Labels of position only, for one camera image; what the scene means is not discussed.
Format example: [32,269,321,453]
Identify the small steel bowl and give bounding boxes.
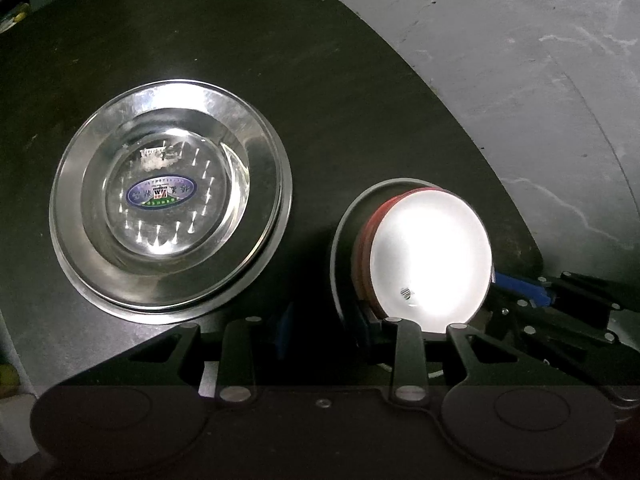
[328,176,497,376]

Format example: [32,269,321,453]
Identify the white bowl red rim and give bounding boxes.
[350,186,452,311]
[364,188,494,334]

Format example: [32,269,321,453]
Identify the large steel deep plate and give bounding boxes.
[50,203,291,325]

